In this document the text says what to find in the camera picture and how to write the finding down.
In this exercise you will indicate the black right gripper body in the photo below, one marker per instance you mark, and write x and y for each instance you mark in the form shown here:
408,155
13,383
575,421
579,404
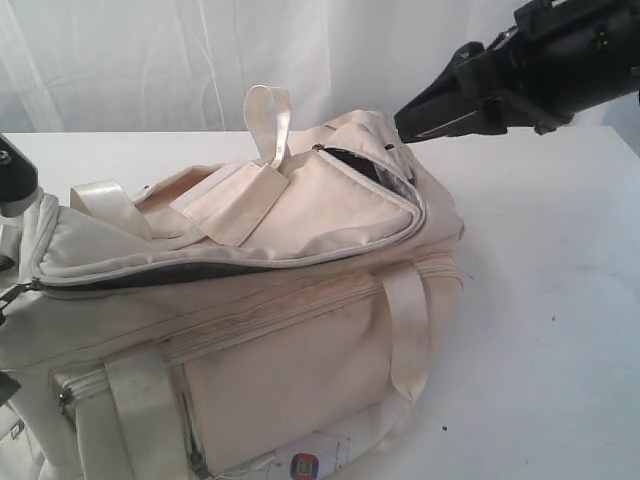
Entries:
506,73

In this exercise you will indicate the white paper tag sheet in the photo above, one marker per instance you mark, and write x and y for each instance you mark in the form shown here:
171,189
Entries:
316,456

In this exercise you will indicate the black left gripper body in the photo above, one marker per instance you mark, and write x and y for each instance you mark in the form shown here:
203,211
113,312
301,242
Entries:
9,386

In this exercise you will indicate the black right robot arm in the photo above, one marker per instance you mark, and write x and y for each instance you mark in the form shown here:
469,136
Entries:
560,58

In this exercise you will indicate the white backdrop curtain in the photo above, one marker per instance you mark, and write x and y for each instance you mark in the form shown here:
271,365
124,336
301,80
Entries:
72,66

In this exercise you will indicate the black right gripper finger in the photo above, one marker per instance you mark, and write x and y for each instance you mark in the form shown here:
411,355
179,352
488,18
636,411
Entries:
487,121
441,105

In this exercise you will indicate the cream canvas duffel bag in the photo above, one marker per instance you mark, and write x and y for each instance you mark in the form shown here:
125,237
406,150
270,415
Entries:
229,310

